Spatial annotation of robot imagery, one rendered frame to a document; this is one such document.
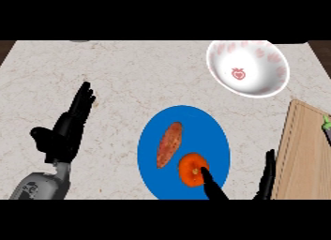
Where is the blue plate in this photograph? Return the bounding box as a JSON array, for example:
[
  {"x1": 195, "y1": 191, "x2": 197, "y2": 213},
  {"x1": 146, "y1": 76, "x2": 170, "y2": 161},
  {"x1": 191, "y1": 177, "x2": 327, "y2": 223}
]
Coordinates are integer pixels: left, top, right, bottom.
[{"x1": 136, "y1": 105, "x2": 232, "y2": 201}]

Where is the wooden cutting board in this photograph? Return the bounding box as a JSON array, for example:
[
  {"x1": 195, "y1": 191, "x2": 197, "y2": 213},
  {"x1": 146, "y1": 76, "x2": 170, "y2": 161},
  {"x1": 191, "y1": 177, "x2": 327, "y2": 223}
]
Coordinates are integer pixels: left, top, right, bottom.
[{"x1": 271, "y1": 98, "x2": 331, "y2": 201}]

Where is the white bowl with pink print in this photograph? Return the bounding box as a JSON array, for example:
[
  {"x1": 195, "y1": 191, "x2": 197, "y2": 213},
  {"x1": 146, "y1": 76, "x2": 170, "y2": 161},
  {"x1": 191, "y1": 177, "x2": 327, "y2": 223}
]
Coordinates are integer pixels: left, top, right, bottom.
[{"x1": 206, "y1": 40, "x2": 291, "y2": 99}]

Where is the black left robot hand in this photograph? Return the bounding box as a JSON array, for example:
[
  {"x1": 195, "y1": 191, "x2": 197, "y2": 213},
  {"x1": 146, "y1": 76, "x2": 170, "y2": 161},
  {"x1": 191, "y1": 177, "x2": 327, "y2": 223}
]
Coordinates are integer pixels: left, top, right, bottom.
[{"x1": 30, "y1": 81, "x2": 98, "y2": 164}]

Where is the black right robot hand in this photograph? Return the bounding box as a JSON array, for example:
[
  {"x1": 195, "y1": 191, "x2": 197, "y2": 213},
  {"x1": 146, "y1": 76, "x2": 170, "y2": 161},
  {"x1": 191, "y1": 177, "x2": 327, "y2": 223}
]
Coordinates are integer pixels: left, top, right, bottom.
[{"x1": 198, "y1": 148, "x2": 278, "y2": 201}]

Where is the brown sweet potato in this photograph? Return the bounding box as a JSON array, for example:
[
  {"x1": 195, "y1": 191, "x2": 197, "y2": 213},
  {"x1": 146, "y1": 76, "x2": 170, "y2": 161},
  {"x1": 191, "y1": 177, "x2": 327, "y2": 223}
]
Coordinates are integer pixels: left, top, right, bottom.
[{"x1": 155, "y1": 121, "x2": 185, "y2": 170}]

